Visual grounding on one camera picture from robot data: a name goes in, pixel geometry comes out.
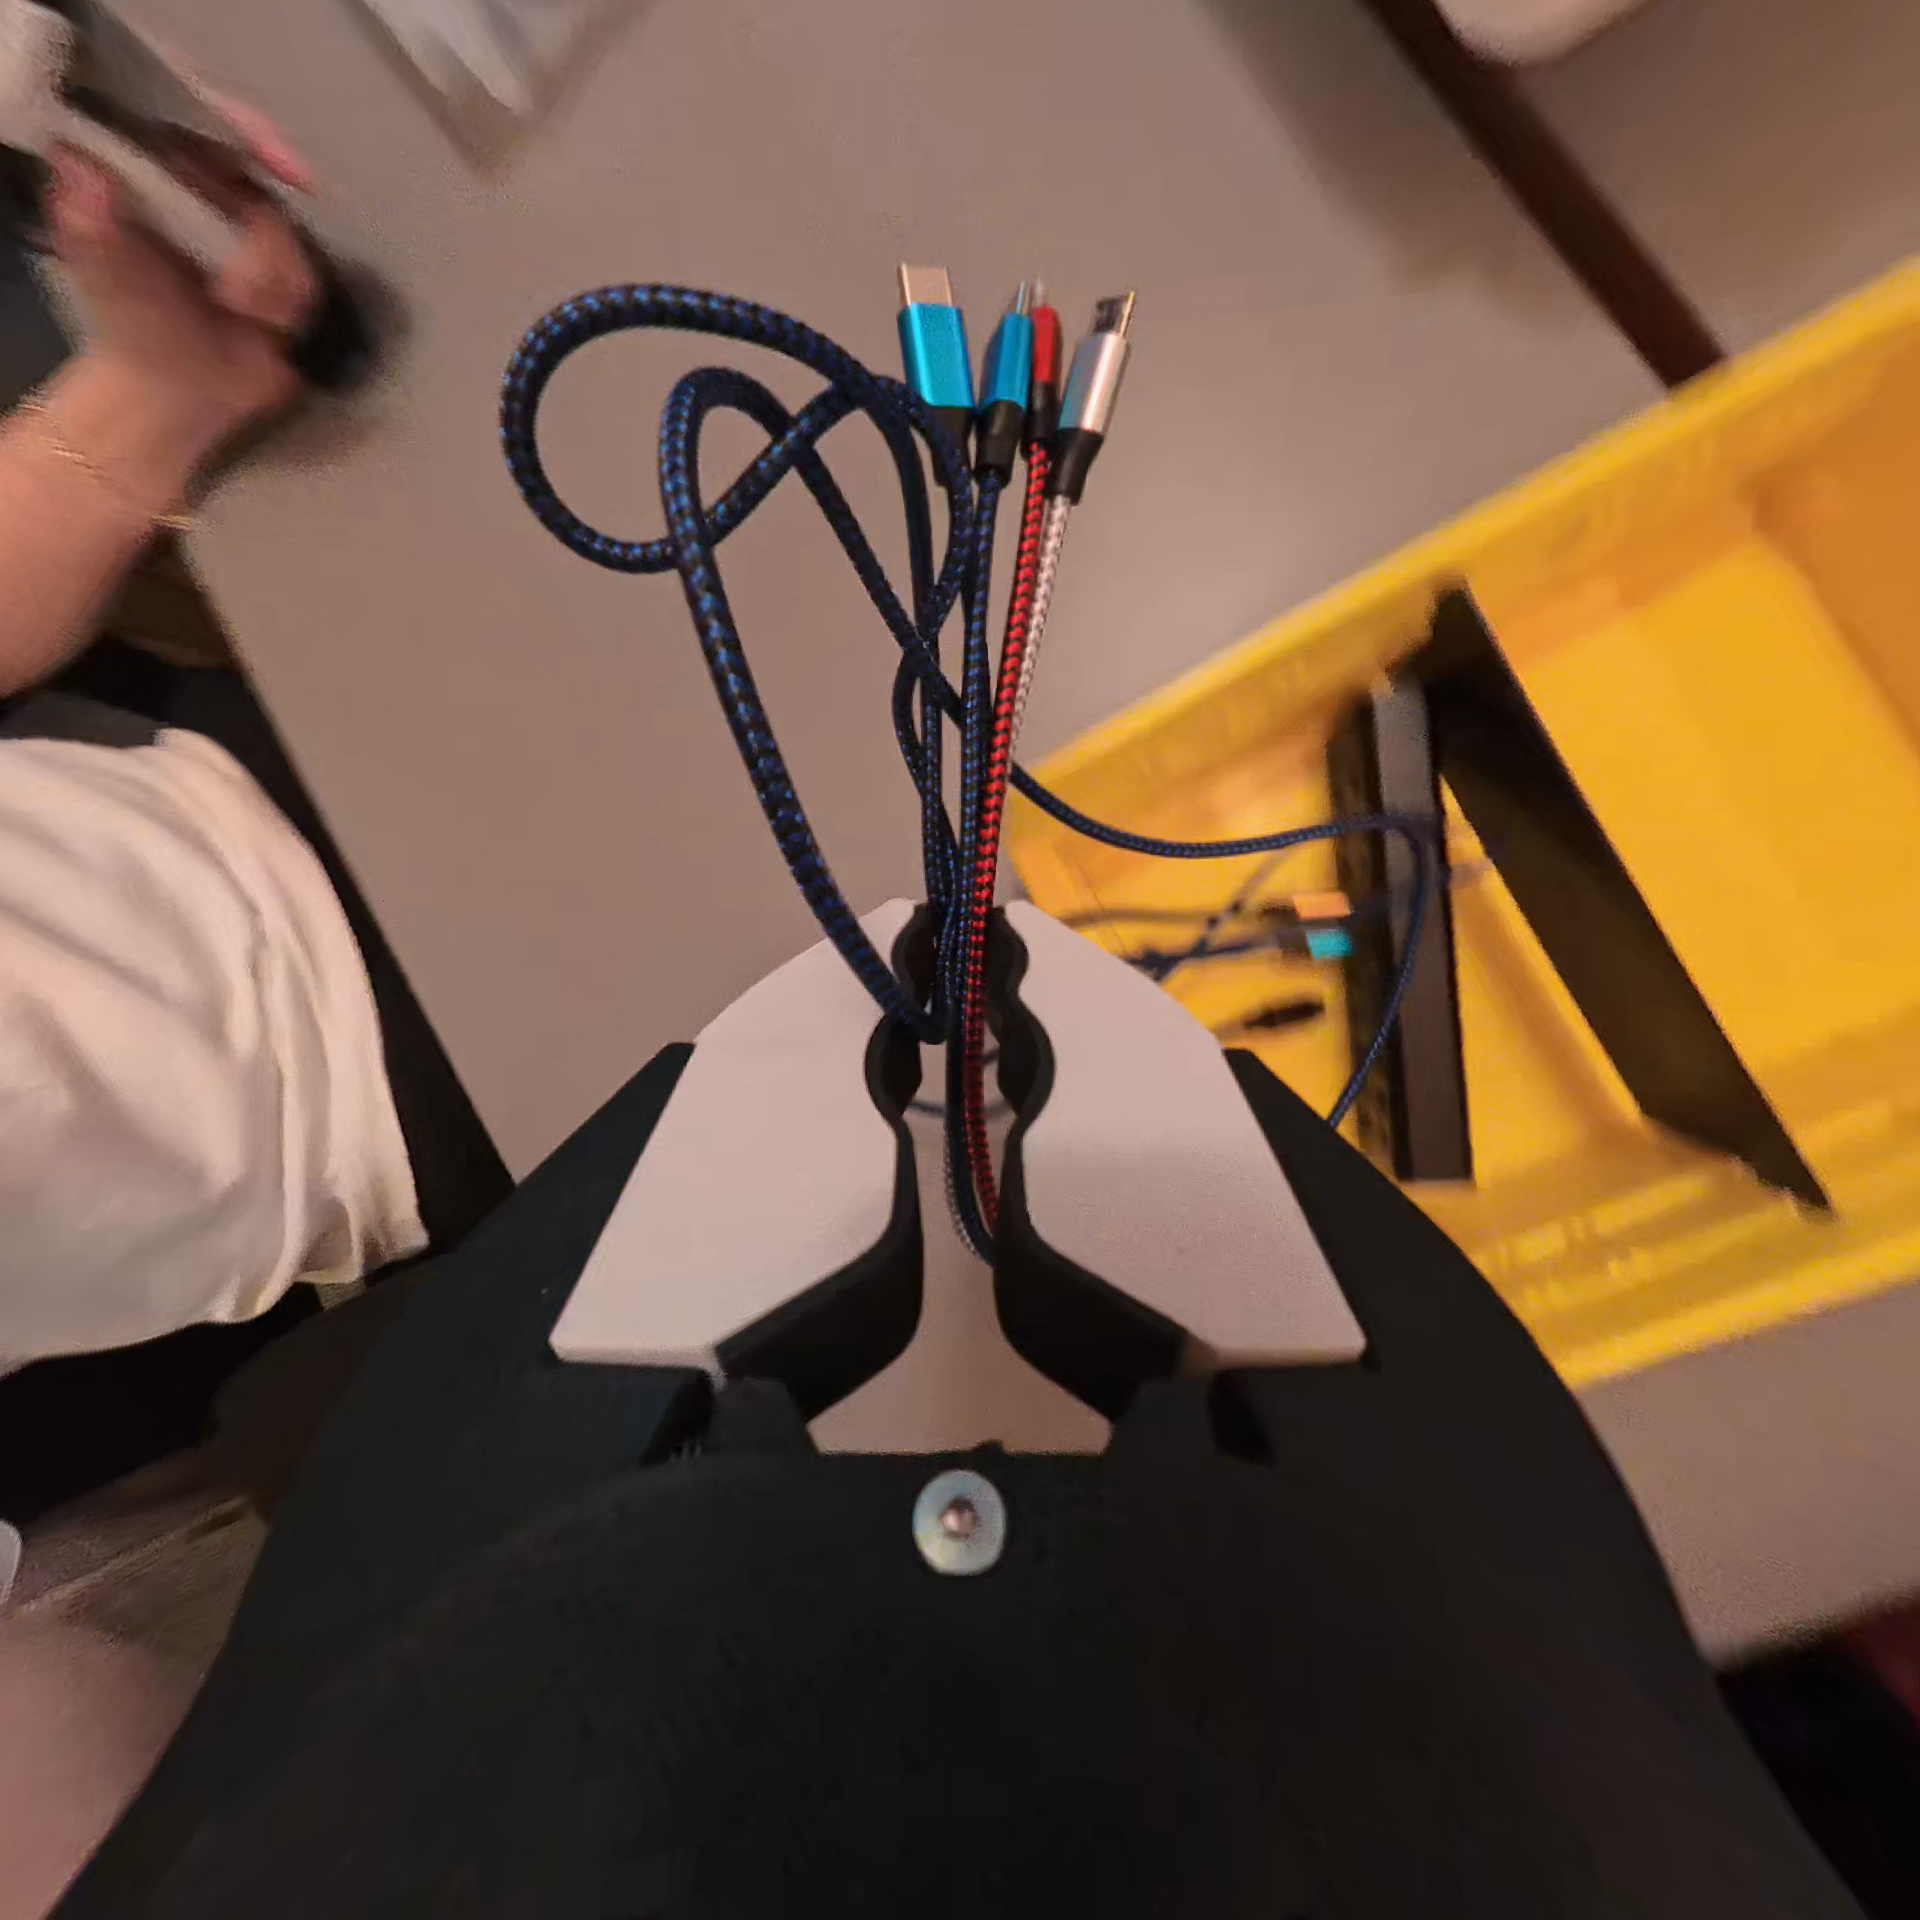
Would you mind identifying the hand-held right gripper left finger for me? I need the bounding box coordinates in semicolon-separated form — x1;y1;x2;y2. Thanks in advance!
546;897;927;1415

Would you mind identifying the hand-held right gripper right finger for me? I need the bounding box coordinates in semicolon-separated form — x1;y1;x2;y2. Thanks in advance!
989;901;1372;1423

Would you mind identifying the red braided USB cable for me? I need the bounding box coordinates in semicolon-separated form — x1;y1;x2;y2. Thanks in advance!
959;282;1069;1235

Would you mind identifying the yellow plastic bin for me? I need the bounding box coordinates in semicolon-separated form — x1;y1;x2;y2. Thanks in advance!
1000;257;1920;1392

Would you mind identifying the white braided cable silver plug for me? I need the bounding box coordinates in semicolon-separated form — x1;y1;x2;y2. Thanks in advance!
936;289;1143;1250

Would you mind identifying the person's left hand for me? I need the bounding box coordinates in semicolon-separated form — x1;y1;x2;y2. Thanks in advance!
37;97;327;471

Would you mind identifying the person's white shirt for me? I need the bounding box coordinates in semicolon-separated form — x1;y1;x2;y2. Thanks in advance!
0;724;431;1377

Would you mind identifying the gold chain bracelet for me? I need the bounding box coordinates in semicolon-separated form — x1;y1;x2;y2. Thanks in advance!
27;423;200;538

